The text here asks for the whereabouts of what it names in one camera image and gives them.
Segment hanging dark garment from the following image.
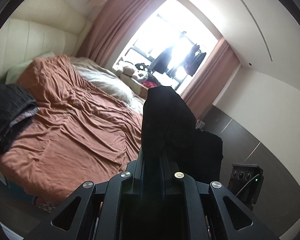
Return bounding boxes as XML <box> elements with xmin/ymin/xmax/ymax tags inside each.
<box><xmin>151</xmin><ymin>31</ymin><xmax>188</xmax><ymax>75</ymax></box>
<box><xmin>185</xmin><ymin>44</ymin><xmax>207</xmax><ymax>77</ymax></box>

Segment brown blanket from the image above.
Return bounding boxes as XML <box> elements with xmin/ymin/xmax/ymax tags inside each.
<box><xmin>0</xmin><ymin>54</ymin><xmax>147</xmax><ymax>200</ymax></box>

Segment bear print cushion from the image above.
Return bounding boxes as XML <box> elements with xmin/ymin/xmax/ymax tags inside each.
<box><xmin>122</xmin><ymin>75</ymin><xmax>150</xmax><ymax>98</ymax></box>

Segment cream padded headboard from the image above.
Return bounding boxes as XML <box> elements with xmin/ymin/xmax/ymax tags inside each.
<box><xmin>0</xmin><ymin>0</ymin><xmax>93</xmax><ymax>85</ymax></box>

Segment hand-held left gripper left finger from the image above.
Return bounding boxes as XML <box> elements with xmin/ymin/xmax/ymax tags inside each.
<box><xmin>25</xmin><ymin>147</ymin><xmax>145</xmax><ymax>240</ymax></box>

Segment bright window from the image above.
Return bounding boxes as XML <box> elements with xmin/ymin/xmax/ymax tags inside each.
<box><xmin>112</xmin><ymin>0</ymin><xmax>219</xmax><ymax>92</ymax></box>

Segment stack of folded dark clothes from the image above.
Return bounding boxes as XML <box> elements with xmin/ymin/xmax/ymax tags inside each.
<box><xmin>0</xmin><ymin>84</ymin><xmax>40</xmax><ymax>154</ymax></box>

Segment beige plush toy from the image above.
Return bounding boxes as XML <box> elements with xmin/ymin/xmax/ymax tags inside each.
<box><xmin>116</xmin><ymin>64</ymin><xmax>140</xmax><ymax>77</ymax></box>

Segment red cloth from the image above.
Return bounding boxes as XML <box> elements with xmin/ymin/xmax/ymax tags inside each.
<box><xmin>142</xmin><ymin>79</ymin><xmax>161</xmax><ymax>90</ymax></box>

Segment black and white plush toy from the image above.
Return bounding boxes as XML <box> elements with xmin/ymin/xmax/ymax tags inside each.
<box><xmin>135</xmin><ymin>63</ymin><xmax>156</xmax><ymax>81</ymax></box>

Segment black pants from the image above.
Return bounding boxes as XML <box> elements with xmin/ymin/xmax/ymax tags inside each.
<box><xmin>141</xmin><ymin>85</ymin><xmax>223</xmax><ymax>195</ymax></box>

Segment pale green pillow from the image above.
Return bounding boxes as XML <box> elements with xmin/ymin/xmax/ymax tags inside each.
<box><xmin>5</xmin><ymin>51</ymin><xmax>56</xmax><ymax>84</ymax></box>

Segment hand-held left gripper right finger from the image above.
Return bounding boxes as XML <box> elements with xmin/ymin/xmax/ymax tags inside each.
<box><xmin>160</xmin><ymin>152</ymin><xmax>280</xmax><ymax>240</ymax></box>

